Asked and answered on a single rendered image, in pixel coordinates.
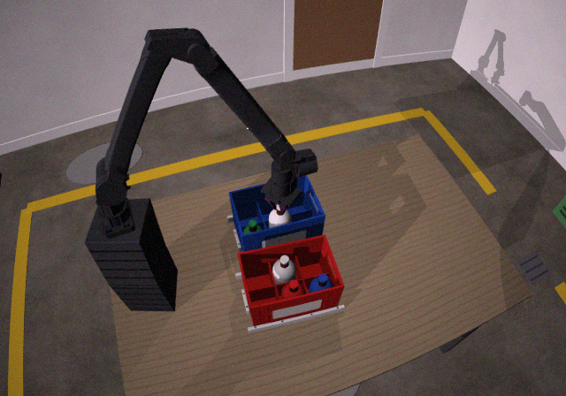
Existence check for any blue plastic crate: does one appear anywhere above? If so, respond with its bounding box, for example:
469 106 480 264
232 175 325 253

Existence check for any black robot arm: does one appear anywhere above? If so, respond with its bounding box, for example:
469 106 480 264
96 28 317 239

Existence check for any blue bottle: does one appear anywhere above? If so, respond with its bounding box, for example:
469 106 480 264
309 274 333 293

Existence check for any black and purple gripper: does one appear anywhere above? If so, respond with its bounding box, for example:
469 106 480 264
261 177 301 214

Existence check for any dark red crate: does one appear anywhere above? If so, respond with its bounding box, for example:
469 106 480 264
241 235 344 325

